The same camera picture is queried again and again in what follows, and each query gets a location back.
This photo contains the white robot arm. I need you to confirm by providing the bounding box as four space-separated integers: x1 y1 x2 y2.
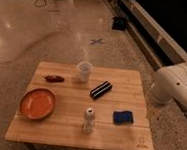
151 62 187 118

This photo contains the translucent plastic cup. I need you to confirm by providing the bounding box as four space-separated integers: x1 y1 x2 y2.
77 61 93 83

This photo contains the black white striped block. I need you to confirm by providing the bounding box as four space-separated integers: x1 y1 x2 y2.
90 81 113 100

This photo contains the wooden folding table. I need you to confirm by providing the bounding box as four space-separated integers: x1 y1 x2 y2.
5 61 154 150

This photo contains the white salt shaker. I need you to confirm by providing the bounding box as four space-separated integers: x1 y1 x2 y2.
82 107 95 133

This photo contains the blue sponge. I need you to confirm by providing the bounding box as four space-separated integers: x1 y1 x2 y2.
113 111 134 125

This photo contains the black box on floor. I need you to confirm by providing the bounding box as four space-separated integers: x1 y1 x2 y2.
112 16 127 30

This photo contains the orange plate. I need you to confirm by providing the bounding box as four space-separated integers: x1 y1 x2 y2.
19 88 56 120

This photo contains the long wall rail ledge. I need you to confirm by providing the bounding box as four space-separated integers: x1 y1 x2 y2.
106 0 187 69

